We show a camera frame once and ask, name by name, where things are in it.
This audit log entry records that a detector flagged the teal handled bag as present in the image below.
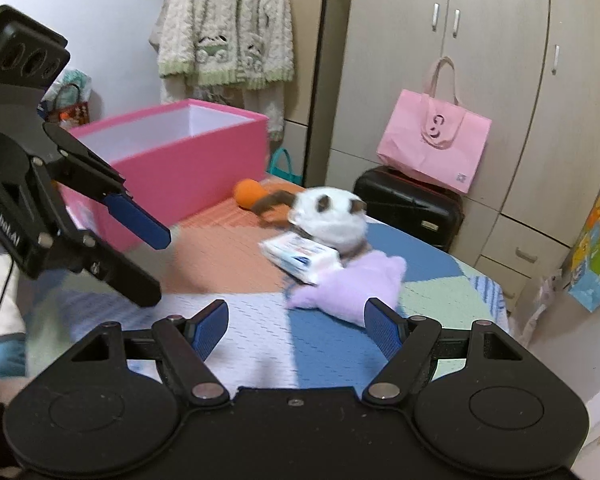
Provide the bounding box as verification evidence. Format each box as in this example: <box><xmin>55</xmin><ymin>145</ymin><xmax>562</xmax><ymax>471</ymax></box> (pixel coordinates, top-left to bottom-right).
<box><xmin>269</xmin><ymin>147</ymin><xmax>304</xmax><ymax>185</ymax></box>

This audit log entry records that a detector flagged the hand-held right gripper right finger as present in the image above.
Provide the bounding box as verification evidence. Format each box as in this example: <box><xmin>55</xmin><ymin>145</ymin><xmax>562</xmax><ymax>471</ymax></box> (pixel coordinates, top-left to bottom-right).
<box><xmin>362</xmin><ymin>297</ymin><xmax>526</xmax><ymax>407</ymax></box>

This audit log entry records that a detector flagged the white round plush toy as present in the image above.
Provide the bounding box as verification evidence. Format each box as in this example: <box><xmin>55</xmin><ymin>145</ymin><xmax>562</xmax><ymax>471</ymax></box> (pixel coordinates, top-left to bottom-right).
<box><xmin>289</xmin><ymin>186</ymin><xmax>371</xmax><ymax>262</ymax></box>

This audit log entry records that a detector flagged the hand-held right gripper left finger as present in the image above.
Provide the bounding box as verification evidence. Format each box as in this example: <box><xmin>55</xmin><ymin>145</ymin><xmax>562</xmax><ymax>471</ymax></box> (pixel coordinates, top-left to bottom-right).
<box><xmin>70</xmin><ymin>299</ymin><xmax>231</xmax><ymax>407</ymax></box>

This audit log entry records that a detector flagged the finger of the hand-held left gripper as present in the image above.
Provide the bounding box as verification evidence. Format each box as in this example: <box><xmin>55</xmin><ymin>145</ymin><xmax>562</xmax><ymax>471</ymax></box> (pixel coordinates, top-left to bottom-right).
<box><xmin>42</xmin><ymin>122</ymin><xmax>172</xmax><ymax>251</ymax></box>
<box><xmin>77</xmin><ymin>232</ymin><xmax>162</xmax><ymax>308</ymax></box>

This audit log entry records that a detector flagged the person's white clothing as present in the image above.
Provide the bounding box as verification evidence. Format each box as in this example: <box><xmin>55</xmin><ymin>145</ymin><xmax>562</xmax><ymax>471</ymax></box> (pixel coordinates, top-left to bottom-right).
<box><xmin>0</xmin><ymin>252</ymin><xmax>33</xmax><ymax>343</ymax></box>

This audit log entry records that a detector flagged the crumpled pale plastic bag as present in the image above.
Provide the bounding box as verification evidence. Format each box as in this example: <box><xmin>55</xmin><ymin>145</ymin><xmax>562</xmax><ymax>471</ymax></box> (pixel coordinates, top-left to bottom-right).
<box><xmin>526</xmin><ymin>269</ymin><xmax>564</xmax><ymax>347</ymax></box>

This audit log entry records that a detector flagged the beige wooden wardrobe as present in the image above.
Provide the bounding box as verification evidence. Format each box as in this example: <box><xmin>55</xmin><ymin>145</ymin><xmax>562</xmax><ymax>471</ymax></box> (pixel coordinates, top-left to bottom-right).
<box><xmin>325</xmin><ymin>0</ymin><xmax>600</xmax><ymax>308</ymax></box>

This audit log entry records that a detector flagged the black suitcase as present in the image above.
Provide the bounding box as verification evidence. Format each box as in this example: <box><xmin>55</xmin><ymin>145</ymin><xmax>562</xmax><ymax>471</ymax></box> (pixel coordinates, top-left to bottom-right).
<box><xmin>353</xmin><ymin>165</ymin><xmax>465</xmax><ymax>254</ymax></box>

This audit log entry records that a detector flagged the pink cardboard box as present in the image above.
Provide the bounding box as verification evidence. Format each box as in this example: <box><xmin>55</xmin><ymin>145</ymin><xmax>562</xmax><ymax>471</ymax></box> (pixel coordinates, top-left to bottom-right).
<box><xmin>60</xmin><ymin>99</ymin><xmax>270</xmax><ymax>254</ymax></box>

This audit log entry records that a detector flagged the purple star plush pillow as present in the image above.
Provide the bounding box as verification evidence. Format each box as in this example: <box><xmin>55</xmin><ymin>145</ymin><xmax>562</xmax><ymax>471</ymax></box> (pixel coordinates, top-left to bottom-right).
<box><xmin>285</xmin><ymin>250</ymin><xmax>408</xmax><ymax>324</ymax></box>

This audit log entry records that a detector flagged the cream fluffy cardigan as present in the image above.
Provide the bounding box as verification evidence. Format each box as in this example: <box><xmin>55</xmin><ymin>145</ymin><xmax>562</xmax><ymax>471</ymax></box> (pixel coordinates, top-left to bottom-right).
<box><xmin>157</xmin><ymin>0</ymin><xmax>297</xmax><ymax>142</ymax></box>

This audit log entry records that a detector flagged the colourful paper gift bag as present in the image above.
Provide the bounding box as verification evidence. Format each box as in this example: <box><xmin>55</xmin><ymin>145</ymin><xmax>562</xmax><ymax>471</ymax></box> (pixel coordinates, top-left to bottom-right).
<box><xmin>567</xmin><ymin>191</ymin><xmax>600</xmax><ymax>314</ymax></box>

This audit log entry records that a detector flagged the white tissue packet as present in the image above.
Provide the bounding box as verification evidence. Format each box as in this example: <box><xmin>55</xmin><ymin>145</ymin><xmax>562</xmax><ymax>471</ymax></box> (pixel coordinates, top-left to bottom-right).
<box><xmin>259</xmin><ymin>232</ymin><xmax>345</xmax><ymax>287</ymax></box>

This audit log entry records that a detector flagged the pink tote bag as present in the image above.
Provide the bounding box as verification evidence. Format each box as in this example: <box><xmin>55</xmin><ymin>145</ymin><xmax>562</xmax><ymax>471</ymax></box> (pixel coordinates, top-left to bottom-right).
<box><xmin>377</xmin><ymin>56</ymin><xmax>493</xmax><ymax>195</ymax></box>

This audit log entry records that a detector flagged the orange carrot plush toy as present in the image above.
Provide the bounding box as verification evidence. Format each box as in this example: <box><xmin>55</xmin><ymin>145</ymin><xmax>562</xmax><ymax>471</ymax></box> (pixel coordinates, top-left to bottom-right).
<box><xmin>232</xmin><ymin>178</ymin><xmax>302</xmax><ymax>219</ymax></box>

